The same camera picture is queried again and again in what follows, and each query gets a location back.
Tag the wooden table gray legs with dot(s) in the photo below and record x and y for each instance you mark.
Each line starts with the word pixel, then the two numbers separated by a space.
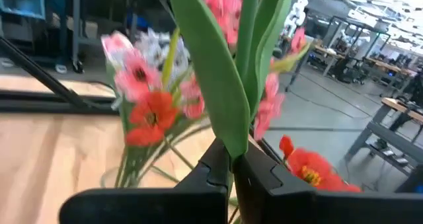
pixel 386 134

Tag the red artificial flower bunch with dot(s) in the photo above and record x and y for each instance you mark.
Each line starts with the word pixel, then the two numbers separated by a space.
pixel 158 101

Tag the clear glass vase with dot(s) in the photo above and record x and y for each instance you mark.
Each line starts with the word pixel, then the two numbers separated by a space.
pixel 132 171

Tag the white robot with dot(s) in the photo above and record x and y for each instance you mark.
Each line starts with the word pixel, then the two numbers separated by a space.
pixel 297 14

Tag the white artificial flower bunch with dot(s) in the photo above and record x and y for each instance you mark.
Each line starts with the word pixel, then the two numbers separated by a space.
pixel 155 49

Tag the blue plastic bin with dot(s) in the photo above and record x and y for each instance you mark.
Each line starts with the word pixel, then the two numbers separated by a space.
pixel 20 2

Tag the black metal table frame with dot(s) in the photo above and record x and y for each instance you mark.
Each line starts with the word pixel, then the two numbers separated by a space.
pixel 49 101

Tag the pink artificial flower bunch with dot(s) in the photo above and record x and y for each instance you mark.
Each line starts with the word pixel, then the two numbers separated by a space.
pixel 132 82

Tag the dark red artificial tulip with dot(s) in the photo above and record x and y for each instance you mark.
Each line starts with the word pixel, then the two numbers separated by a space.
pixel 211 68

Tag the pink artificial tulip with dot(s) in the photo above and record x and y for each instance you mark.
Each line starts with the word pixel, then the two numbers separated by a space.
pixel 115 45

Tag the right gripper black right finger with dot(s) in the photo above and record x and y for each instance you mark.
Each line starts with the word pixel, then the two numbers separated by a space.
pixel 297 207

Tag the gray shelving rack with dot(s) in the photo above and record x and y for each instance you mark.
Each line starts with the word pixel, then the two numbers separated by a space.
pixel 76 25

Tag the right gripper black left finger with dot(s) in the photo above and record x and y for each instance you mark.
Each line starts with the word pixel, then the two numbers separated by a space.
pixel 165 204

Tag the black frame workstation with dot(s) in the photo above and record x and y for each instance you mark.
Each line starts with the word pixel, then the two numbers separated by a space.
pixel 330 29

